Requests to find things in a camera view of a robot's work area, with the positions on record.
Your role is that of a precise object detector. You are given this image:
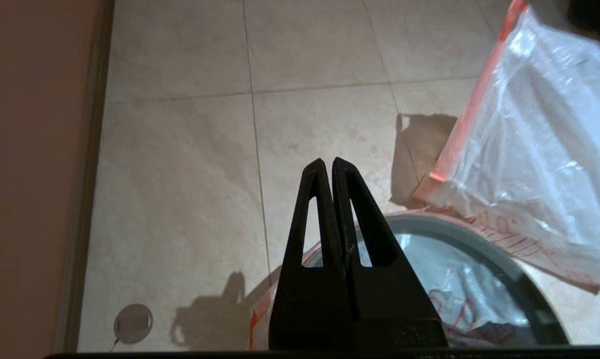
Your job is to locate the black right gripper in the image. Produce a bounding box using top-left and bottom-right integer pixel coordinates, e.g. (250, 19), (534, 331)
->
(567, 0), (600, 50)

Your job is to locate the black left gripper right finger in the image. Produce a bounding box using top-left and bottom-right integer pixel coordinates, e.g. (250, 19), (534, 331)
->
(332, 157), (448, 349)

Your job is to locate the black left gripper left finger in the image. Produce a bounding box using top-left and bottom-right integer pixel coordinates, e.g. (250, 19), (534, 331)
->
(269, 158), (352, 350)

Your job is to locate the white red-printed trash bag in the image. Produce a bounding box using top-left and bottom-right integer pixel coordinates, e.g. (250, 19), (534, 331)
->
(249, 212), (540, 351)
(414, 0), (600, 294)

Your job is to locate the small metal floor doorstop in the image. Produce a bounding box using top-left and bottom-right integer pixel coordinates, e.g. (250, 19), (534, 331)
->
(112, 304), (154, 351)

